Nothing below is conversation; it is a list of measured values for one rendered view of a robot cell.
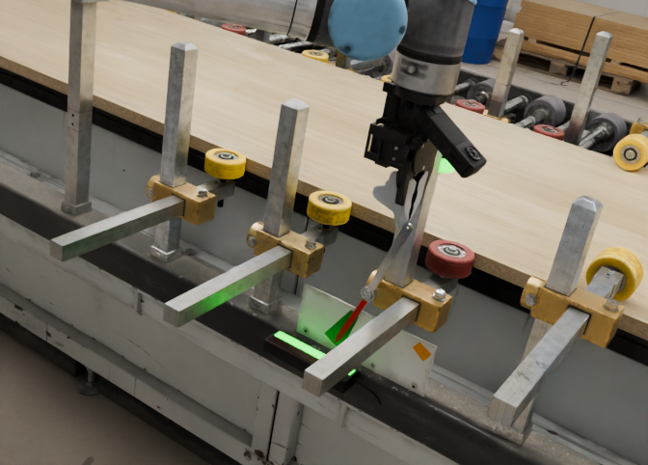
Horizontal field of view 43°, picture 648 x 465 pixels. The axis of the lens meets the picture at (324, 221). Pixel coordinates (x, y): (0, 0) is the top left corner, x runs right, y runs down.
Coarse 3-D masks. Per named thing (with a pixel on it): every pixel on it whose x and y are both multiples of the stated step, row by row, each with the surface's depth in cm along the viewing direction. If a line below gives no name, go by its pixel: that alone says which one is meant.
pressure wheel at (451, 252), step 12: (444, 240) 142; (432, 252) 138; (444, 252) 139; (456, 252) 139; (468, 252) 140; (432, 264) 138; (444, 264) 136; (456, 264) 136; (468, 264) 137; (444, 276) 137; (456, 276) 137
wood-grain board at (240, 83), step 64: (0, 0) 246; (64, 0) 260; (0, 64) 199; (64, 64) 200; (128, 64) 209; (256, 64) 229; (320, 64) 240; (192, 128) 174; (256, 128) 180; (320, 128) 187; (512, 128) 212; (448, 192) 165; (512, 192) 171; (576, 192) 177; (640, 192) 184; (512, 256) 143; (640, 256) 152; (640, 320) 129
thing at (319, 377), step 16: (448, 288) 140; (400, 304) 129; (416, 304) 130; (384, 320) 124; (400, 320) 126; (352, 336) 119; (368, 336) 119; (384, 336) 122; (336, 352) 114; (352, 352) 115; (368, 352) 119; (320, 368) 110; (336, 368) 111; (352, 368) 116; (304, 384) 110; (320, 384) 109
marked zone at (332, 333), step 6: (348, 312) 139; (342, 318) 140; (336, 324) 141; (342, 324) 140; (354, 324) 139; (330, 330) 142; (336, 330) 141; (348, 330) 140; (330, 336) 142; (336, 336) 142; (348, 336) 140; (336, 342) 142
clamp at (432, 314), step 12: (372, 276) 135; (384, 288) 133; (396, 288) 132; (408, 288) 132; (420, 288) 133; (432, 288) 133; (384, 300) 134; (396, 300) 133; (420, 300) 130; (432, 300) 130; (420, 312) 131; (432, 312) 129; (444, 312) 131; (420, 324) 131; (432, 324) 130
